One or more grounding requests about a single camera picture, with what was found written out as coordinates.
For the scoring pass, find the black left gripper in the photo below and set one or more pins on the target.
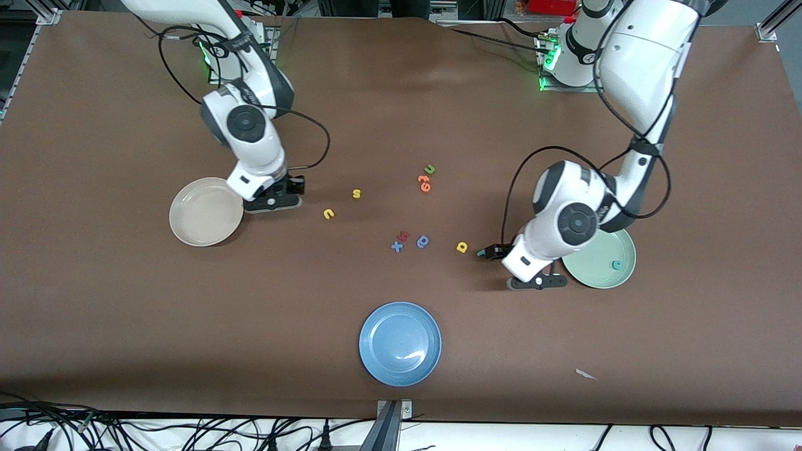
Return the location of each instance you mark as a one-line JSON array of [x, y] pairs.
[[502, 250]]

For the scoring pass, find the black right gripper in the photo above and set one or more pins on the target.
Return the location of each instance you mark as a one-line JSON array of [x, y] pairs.
[[293, 184]]

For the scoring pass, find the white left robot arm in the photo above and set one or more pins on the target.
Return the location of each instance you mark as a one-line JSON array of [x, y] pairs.
[[576, 222]]

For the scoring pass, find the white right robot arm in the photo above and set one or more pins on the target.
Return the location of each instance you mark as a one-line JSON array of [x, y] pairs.
[[247, 125]]

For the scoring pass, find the beige brown round plate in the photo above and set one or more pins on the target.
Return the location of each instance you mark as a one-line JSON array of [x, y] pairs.
[[200, 213]]

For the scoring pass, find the light green round plate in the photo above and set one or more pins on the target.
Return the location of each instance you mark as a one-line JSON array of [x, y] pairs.
[[601, 269]]

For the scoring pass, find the blue round plate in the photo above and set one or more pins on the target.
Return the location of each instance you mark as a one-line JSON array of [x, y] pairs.
[[400, 344]]

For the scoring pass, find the white paper scrap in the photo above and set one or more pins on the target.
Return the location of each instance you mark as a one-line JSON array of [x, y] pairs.
[[586, 374]]

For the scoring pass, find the brown table cover sheet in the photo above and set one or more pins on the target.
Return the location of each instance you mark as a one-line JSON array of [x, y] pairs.
[[438, 106]]

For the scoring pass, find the red box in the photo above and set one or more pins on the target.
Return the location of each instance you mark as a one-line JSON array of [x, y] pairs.
[[551, 6]]

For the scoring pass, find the black power plug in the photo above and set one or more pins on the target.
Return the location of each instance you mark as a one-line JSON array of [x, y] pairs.
[[272, 445], [39, 443], [324, 441]]

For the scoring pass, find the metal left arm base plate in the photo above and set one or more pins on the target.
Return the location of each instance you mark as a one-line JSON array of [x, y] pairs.
[[564, 89]]

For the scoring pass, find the silver camera mount bracket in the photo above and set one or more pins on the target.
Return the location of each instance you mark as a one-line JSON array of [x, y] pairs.
[[406, 406]]

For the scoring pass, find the dark camera mount beam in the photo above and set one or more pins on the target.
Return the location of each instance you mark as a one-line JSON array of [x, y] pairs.
[[383, 435]]

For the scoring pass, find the aluminium frame profile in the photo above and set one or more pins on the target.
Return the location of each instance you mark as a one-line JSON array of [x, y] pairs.
[[49, 15], [767, 28]]

